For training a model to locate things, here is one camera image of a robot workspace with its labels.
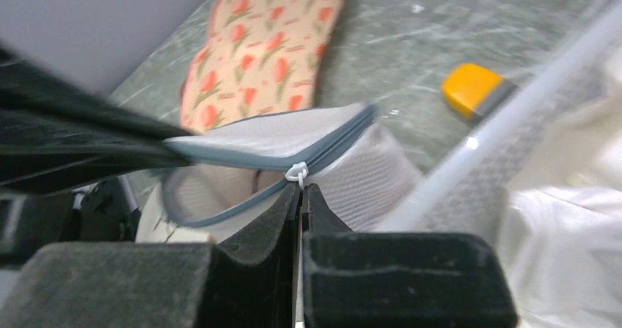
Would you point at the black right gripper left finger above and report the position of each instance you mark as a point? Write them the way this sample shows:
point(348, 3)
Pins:
point(249, 280)

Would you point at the white plastic basket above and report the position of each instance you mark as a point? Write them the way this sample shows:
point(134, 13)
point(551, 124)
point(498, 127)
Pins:
point(466, 191)

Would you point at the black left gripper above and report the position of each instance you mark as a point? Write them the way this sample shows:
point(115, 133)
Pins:
point(56, 137)

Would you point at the white cloth in basket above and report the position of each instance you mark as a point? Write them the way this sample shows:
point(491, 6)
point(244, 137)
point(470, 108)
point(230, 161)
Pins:
point(559, 240)

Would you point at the tulip pattern mesh bag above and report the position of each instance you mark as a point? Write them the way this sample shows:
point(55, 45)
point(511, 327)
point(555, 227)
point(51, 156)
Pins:
point(260, 57)

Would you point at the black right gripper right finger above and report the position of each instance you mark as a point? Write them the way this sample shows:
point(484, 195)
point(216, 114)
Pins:
point(353, 279)

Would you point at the yellow grey block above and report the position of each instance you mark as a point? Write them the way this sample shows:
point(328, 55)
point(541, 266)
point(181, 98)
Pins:
point(474, 91)

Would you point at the white mesh laundry bag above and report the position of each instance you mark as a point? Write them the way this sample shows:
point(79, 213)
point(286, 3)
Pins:
point(239, 169)

